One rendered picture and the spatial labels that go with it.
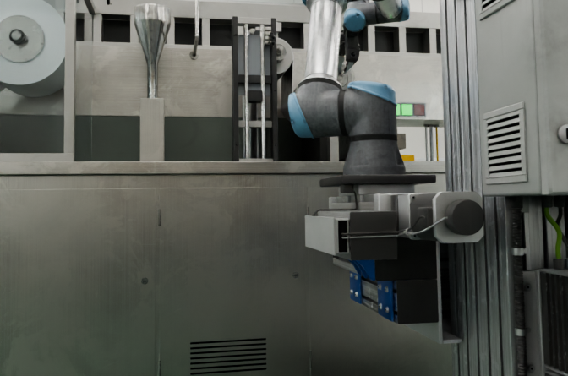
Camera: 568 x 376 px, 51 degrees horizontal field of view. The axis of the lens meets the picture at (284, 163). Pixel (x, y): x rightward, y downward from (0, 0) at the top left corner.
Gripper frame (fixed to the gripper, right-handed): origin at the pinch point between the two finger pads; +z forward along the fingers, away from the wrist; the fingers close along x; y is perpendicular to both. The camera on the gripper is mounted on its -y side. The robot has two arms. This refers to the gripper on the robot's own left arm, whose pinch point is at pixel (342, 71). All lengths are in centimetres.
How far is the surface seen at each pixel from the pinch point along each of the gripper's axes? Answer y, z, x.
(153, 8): 23, -10, 72
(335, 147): -23.4, 18.4, 4.1
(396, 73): 30, 23, -37
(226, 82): 25, 26, 42
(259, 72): -5.9, -3.2, 33.7
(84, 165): -45, 5, 93
